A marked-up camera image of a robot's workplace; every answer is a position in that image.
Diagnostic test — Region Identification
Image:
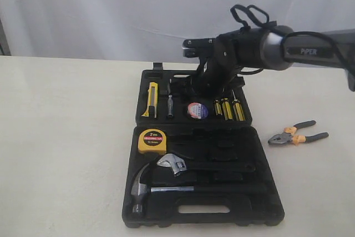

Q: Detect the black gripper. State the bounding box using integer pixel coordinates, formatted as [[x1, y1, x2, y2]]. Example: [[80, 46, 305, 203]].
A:
[[170, 55, 241, 100]]

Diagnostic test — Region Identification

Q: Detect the black electrical tape roll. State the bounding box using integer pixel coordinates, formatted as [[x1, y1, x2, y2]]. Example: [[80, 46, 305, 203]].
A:
[[187, 102, 209, 120]]

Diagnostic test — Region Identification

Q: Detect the yellow utility knife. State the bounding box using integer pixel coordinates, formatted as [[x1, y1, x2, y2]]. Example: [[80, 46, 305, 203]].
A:
[[141, 82, 158, 119]]

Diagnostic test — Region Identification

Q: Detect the yellow tape measure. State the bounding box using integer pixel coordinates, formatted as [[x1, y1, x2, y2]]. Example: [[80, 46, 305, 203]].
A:
[[138, 129, 167, 155]]

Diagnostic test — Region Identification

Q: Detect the black plastic tool case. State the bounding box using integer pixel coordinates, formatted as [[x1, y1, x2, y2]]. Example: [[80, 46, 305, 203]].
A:
[[122, 63, 285, 228]]

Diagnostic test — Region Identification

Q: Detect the combination pliers orange black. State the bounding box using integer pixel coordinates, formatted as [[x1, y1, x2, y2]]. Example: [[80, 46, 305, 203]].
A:
[[268, 120, 329, 145]]

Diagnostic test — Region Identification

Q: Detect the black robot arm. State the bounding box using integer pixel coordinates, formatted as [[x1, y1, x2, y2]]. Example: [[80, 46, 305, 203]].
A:
[[170, 26, 354, 99]]

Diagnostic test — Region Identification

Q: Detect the clear voltage tester screwdriver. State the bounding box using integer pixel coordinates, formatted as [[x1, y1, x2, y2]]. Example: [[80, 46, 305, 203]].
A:
[[167, 79, 174, 119]]

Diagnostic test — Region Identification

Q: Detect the small yellow black screwdriver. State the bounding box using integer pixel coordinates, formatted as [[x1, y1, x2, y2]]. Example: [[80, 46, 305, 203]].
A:
[[214, 99, 223, 116]]

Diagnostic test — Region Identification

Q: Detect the middle yellow black screwdriver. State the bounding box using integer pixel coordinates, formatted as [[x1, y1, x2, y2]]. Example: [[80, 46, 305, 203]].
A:
[[221, 98, 234, 120]]

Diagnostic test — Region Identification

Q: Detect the right yellow black screwdriver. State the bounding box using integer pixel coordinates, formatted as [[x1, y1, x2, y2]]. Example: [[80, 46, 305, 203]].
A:
[[232, 90, 245, 122]]

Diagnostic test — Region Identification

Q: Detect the white backdrop curtain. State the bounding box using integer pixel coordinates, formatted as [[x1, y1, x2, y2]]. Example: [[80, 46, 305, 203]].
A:
[[1, 0, 354, 62]]

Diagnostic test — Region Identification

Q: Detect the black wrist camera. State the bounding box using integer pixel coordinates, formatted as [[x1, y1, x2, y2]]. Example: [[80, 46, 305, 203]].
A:
[[182, 38, 215, 58]]

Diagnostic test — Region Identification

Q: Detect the adjustable wrench black handle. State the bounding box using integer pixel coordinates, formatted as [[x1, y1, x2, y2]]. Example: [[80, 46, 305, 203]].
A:
[[156, 153, 256, 177]]

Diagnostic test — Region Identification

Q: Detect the claw hammer black handle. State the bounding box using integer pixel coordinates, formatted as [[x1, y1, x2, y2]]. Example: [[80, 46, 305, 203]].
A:
[[130, 164, 267, 215]]

